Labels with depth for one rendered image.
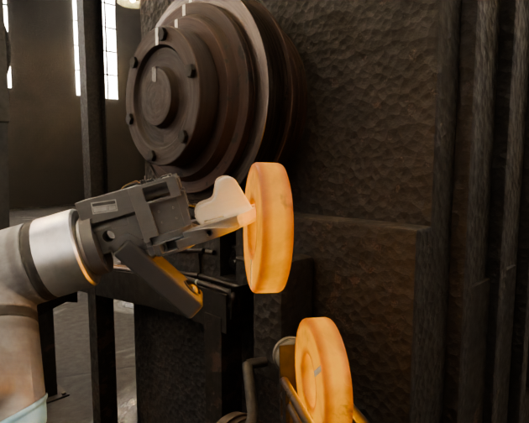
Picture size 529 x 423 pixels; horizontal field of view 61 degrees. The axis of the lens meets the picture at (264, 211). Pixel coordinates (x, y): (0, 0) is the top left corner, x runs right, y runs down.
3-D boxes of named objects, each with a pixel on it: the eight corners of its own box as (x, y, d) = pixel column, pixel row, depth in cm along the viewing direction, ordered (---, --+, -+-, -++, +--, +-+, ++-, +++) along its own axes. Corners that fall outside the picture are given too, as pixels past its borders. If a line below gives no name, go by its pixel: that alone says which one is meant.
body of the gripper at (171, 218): (181, 173, 47) (66, 206, 45) (205, 249, 48) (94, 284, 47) (182, 171, 55) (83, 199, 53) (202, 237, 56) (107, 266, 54)
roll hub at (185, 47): (145, 165, 106) (142, 44, 103) (220, 165, 86) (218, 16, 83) (123, 165, 102) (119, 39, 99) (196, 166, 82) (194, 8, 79)
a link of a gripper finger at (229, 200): (267, 164, 49) (185, 188, 48) (280, 216, 50) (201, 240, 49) (262, 164, 52) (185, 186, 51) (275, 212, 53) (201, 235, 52)
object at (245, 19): (162, 200, 121) (157, 20, 116) (291, 214, 88) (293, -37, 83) (140, 201, 116) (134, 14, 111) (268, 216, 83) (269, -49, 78)
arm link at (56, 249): (50, 308, 46) (74, 282, 55) (98, 293, 46) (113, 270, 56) (19, 225, 44) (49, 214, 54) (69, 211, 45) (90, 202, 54)
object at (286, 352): (328, 413, 66) (327, 341, 66) (330, 415, 65) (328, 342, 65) (280, 418, 65) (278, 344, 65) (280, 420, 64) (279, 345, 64)
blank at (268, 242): (267, 169, 61) (243, 169, 61) (295, 154, 46) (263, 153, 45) (266, 283, 61) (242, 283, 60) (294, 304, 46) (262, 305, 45)
